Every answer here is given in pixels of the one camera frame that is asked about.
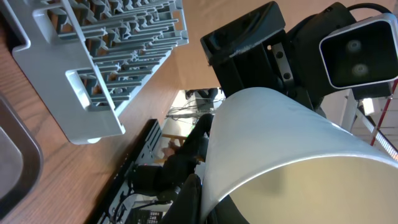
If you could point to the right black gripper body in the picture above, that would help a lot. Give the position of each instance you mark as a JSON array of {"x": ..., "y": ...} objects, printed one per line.
[{"x": 252, "y": 51}]

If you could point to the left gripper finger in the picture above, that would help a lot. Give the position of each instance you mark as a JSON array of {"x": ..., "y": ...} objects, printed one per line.
[{"x": 186, "y": 208}]

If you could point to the pale green cup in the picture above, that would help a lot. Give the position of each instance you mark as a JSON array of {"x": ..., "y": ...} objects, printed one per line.
[{"x": 281, "y": 162}]

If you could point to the grey dishwasher rack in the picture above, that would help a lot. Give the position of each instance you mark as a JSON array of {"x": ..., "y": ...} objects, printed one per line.
[{"x": 88, "y": 60}]

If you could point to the brown serving tray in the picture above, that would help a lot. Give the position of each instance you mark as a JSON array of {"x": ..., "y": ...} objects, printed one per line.
[{"x": 21, "y": 160}]

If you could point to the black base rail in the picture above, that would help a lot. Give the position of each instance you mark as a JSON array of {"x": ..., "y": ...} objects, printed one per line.
[{"x": 142, "y": 191}]

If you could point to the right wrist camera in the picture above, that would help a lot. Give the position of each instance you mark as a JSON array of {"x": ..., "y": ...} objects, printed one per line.
[{"x": 364, "y": 53}]

